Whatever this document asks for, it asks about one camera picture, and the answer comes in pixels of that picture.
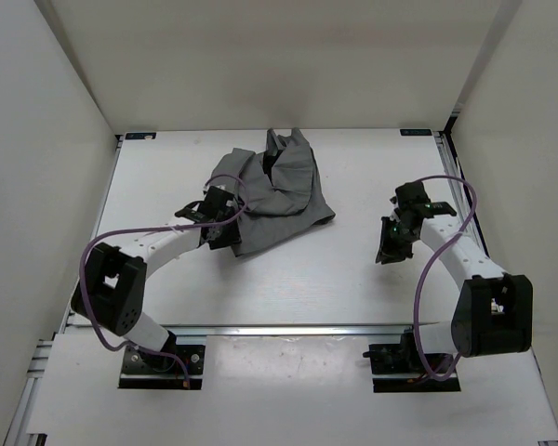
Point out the blue corner label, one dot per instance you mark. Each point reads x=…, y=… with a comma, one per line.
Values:
x=140, y=136
x=415, y=132

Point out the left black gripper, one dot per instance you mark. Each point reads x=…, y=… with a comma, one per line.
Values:
x=232, y=238

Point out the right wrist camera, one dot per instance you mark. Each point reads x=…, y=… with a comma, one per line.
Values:
x=433, y=209

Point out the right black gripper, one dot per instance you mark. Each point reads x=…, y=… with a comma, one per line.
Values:
x=389, y=253

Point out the right aluminium frame rail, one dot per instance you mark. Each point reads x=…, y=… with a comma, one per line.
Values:
x=461, y=194

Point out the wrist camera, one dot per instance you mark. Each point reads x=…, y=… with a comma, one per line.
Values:
x=191, y=211
x=433, y=209

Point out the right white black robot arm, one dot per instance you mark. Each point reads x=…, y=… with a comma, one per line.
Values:
x=494, y=311

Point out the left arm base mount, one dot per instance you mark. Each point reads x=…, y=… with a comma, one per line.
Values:
x=140, y=371

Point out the right blue corner label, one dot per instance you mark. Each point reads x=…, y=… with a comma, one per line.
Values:
x=415, y=132

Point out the grey pleated skirt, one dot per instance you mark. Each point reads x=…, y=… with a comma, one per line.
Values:
x=282, y=188

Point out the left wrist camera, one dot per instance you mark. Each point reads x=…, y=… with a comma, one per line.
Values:
x=191, y=211

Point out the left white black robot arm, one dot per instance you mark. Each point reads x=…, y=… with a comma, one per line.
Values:
x=116, y=266

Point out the left blue corner label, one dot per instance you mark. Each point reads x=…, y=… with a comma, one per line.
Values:
x=140, y=136

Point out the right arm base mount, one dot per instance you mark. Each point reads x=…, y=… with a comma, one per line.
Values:
x=396, y=368

